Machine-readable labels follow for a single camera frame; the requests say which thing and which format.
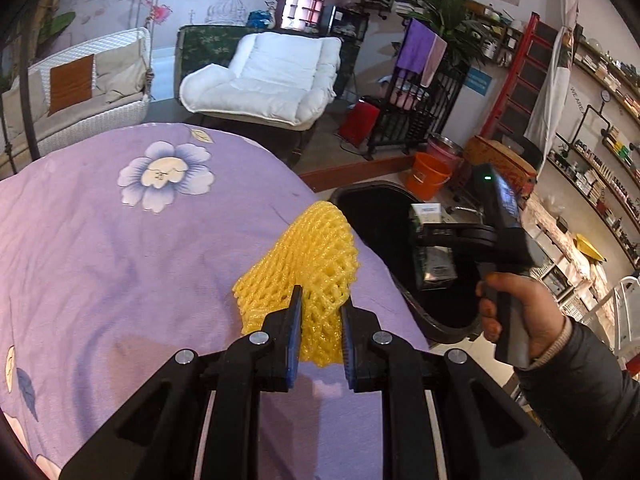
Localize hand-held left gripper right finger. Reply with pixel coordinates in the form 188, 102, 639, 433
340, 305, 583, 480

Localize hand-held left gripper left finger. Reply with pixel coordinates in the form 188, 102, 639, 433
59, 285, 304, 480

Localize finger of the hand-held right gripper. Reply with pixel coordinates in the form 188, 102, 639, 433
410, 224, 496, 252

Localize green and white carton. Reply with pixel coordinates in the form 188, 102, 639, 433
408, 202, 459, 292

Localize black trash bin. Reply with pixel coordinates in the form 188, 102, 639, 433
330, 182, 488, 346

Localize yellow foam fruit net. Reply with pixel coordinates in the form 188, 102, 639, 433
232, 201, 362, 366

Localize person's right forearm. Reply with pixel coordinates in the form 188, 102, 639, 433
515, 320, 640, 480

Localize person's right hand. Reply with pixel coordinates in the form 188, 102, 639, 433
475, 272, 573, 372

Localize orange bucket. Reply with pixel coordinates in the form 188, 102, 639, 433
405, 152, 454, 201

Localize white drawer storage unit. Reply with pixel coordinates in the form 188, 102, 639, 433
520, 195, 621, 332

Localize brown woven case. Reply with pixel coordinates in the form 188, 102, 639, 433
462, 135, 539, 187

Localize yellow dustpan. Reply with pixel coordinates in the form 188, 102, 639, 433
575, 232, 609, 262

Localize pink basin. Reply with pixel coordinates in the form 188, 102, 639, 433
425, 132, 466, 171

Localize black metal rack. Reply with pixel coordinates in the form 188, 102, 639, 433
367, 55, 471, 159

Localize red bag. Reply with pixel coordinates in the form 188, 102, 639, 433
339, 95, 381, 147

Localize white step stool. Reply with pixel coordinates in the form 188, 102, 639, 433
612, 272, 640, 362

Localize red ladder shelf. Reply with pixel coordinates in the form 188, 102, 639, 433
482, 12, 561, 147

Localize white hanging banner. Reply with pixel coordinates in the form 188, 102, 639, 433
522, 0, 581, 162

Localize pink towel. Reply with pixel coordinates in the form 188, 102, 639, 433
420, 35, 449, 89

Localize purple floral tablecloth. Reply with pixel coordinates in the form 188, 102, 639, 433
0, 122, 431, 480

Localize purple towel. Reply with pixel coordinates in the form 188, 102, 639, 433
397, 19, 439, 75

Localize green potted plant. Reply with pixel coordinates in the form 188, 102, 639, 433
402, 0, 493, 69

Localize white padded lounge chair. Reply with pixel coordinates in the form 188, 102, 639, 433
179, 31, 343, 166

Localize black framed display box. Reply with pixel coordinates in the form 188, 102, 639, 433
320, 5, 371, 42

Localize blue bag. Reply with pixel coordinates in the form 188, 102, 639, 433
247, 9, 276, 31

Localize white wicker swing chair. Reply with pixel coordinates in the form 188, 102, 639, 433
0, 27, 153, 171

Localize beige cushion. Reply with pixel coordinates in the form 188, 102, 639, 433
94, 40, 146, 93

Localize brown cushion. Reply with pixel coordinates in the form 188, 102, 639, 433
49, 54, 96, 116

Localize wall shelves of bottles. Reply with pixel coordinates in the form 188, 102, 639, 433
545, 35, 640, 271

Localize blue wall sign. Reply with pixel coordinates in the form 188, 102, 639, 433
465, 67, 494, 96

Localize swing rope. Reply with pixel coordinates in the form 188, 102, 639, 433
144, 0, 161, 102

